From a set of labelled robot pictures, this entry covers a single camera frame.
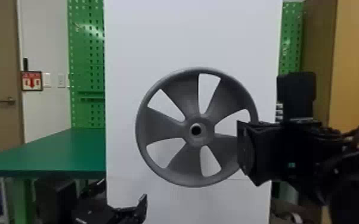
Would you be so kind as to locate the beige door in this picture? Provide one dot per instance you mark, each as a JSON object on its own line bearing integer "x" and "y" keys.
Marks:
{"x": 2, "y": 62}

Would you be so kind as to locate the grey wheel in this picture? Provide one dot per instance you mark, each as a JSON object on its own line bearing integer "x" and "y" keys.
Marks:
{"x": 179, "y": 94}

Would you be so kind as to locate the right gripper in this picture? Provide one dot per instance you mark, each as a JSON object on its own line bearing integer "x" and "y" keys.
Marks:
{"x": 295, "y": 150}

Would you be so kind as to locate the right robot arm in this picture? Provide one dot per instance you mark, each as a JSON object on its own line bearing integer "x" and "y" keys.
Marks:
{"x": 351, "y": 178}

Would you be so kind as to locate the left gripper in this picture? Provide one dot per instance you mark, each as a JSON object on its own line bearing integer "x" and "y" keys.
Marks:
{"x": 95, "y": 214}

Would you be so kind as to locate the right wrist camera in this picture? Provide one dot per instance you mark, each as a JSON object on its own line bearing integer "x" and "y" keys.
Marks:
{"x": 296, "y": 90}

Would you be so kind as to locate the white light switch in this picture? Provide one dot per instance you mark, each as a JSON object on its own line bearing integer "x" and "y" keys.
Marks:
{"x": 46, "y": 79}
{"x": 61, "y": 80}

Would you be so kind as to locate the wooden cupboard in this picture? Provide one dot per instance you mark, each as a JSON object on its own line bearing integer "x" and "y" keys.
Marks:
{"x": 351, "y": 56}

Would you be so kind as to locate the white panel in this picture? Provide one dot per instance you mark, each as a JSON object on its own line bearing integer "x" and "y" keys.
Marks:
{"x": 154, "y": 37}

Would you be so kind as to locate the red wall sign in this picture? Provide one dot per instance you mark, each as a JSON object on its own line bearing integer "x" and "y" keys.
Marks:
{"x": 31, "y": 80}

